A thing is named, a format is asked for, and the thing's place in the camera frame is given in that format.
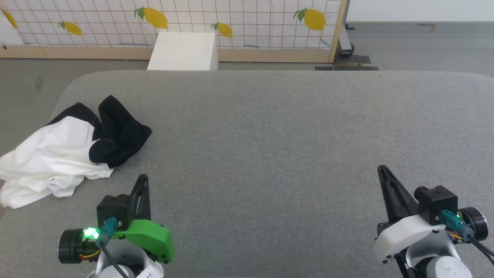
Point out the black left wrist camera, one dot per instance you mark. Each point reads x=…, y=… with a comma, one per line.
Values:
x=114, y=208

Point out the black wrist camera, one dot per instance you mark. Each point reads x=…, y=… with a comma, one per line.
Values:
x=440, y=200
x=114, y=208

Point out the black floor plates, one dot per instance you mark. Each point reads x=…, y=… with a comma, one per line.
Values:
x=355, y=61

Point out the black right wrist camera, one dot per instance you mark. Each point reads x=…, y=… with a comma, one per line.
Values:
x=440, y=200

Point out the lemon pattern grid panel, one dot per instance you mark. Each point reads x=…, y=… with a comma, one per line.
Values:
x=270, y=56

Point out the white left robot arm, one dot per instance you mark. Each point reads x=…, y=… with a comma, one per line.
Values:
x=127, y=251

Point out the white box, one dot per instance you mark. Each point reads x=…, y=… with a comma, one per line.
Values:
x=181, y=50

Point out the white and black shirt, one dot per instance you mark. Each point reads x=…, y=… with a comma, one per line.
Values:
x=46, y=154

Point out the metal leg with caster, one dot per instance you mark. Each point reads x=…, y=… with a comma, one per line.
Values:
x=345, y=42

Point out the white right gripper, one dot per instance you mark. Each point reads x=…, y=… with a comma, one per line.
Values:
x=409, y=233

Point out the lemon print screen fabric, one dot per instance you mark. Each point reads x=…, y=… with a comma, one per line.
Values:
x=193, y=15

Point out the grey fabric sofa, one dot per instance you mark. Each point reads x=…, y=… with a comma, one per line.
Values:
x=270, y=154

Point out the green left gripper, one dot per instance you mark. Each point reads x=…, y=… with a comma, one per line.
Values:
x=150, y=237

